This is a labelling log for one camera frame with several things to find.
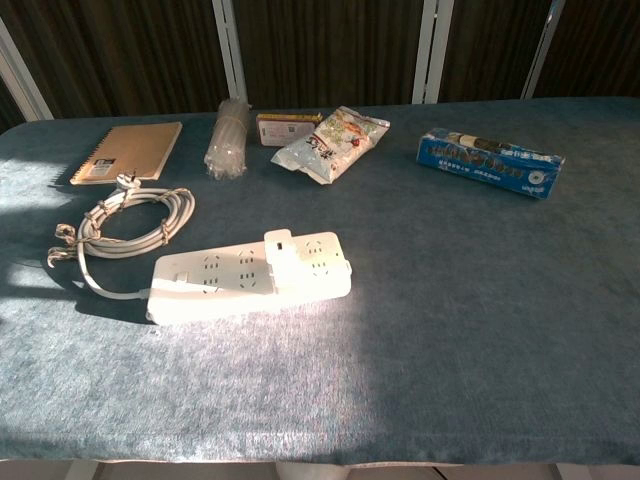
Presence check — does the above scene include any white power strip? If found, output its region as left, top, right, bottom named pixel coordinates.
left=145, top=230, right=353, bottom=326

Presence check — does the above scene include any white snack bag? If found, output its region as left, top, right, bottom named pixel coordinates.
left=270, top=105, right=392, bottom=186

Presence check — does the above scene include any brown spiral notebook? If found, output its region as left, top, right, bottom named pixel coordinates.
left=68, top=121, right=184, bottom=187

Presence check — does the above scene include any clear plastic tube bundle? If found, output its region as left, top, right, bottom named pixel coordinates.
left=203, top=98, right=251, bottom=180

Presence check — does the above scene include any small red white box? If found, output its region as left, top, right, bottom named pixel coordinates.
left=255, top=111, right=324, bottom=147

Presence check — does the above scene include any blue tablecloth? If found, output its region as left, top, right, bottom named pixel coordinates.
left=0, top=97, right=640, bottom=464

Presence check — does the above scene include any long blue cardboard box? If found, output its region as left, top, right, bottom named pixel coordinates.
left=415, top=127, right=567, bottom=202

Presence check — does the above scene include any white frame post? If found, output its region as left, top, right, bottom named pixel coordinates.
left=520, top=0, right=568, bottom=100
left=0, top=17, right=54, bottom=122
left=211, top=0, right=250, bottom=107
left=410, top=0, right=454, bottom=105

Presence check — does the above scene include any white coiled power cable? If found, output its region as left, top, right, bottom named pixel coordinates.
left=76, top=172, right=197, bottom=302

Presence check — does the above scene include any white plug adapter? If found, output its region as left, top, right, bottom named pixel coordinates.
left=263, top=228, right=308, bottom=296

